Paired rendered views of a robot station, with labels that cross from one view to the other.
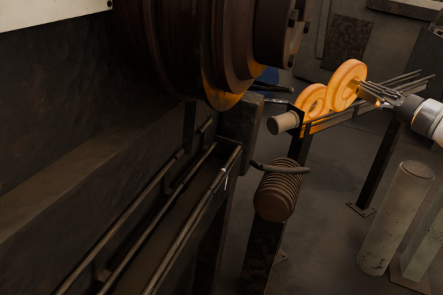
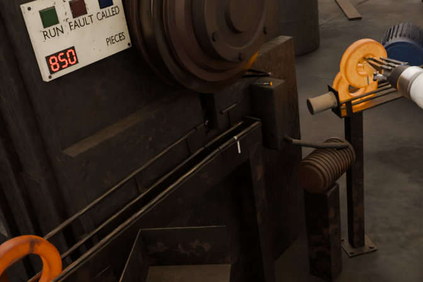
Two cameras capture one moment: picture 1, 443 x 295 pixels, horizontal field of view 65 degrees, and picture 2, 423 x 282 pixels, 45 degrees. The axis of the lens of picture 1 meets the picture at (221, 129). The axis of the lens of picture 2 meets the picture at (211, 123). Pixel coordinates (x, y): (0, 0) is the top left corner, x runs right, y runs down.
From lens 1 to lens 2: 0.91 m
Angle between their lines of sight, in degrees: 26
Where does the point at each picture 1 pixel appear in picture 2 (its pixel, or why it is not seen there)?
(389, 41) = not seen: outside the picture
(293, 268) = (378, 259)
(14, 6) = (84, 56)
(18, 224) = (92, 145)
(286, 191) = (319, 163)
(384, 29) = not seen: outside the picture
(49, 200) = (105, 138)
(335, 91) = (345, 69)
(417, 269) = not seen: outside the picture
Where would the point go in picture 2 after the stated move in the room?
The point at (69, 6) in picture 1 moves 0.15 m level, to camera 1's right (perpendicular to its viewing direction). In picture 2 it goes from (107, 51) to (157, 51)
